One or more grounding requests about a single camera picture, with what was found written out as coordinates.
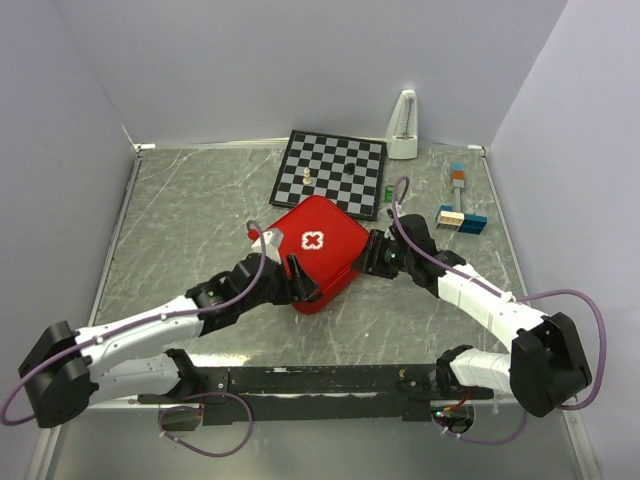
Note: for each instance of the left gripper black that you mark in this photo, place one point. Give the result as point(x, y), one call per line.
point(299, 288)

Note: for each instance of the blue white brick block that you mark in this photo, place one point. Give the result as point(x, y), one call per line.
point(447, 218)

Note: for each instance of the white metronome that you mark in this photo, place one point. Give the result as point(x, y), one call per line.
point(402, 131)

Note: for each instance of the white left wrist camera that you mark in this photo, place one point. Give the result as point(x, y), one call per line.
point(271, 239)

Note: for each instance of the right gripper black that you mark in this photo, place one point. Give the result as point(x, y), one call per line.
point(376, 242)

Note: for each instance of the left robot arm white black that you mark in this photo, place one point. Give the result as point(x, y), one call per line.
point(66, 369)

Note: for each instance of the black white chessboard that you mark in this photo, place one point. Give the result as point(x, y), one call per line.
point(326, 155)

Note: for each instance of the white chess pawn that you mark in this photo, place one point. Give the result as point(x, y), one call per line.
point(307, 177)

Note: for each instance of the blue orange grey brick stick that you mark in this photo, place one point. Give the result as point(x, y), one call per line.
point(457, 182)

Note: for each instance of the black red medicine kit case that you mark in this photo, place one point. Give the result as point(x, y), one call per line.
point(326, 242)

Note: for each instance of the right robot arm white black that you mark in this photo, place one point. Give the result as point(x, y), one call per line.
point(545, 363)

